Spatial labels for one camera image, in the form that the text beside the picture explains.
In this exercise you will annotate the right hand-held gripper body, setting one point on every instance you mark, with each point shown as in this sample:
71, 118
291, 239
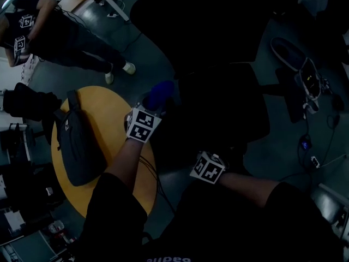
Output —
208, 168

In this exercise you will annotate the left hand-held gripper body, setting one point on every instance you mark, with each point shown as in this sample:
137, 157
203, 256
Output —
141, 125

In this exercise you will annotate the blue cloth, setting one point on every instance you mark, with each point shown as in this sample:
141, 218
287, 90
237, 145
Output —
161, 93

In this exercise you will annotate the person's right forearm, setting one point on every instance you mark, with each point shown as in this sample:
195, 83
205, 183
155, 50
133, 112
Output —
245, 185

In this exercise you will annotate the person's left forearm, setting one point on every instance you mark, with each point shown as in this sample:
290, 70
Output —
125, 162

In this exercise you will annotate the round wooden table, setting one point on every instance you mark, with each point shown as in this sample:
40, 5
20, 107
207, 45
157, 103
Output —
114, 135

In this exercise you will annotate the black office chair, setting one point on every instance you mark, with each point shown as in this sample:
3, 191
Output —
218, 110
27, 102

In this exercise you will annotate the person's black shirt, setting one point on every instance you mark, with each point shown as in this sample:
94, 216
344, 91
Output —
231, 228

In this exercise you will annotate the black backpack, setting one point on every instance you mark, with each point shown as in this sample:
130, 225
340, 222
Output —
81, 151

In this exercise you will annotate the black device with blue display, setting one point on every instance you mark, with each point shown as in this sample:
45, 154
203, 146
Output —
304, 144

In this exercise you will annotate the white power strip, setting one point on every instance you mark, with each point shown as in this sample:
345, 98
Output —
112, 15
315, 161

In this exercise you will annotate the white open carrying case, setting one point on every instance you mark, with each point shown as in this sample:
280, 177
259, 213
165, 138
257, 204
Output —
289, 53

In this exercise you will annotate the black power adapter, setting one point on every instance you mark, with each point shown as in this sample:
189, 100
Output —
337, 102

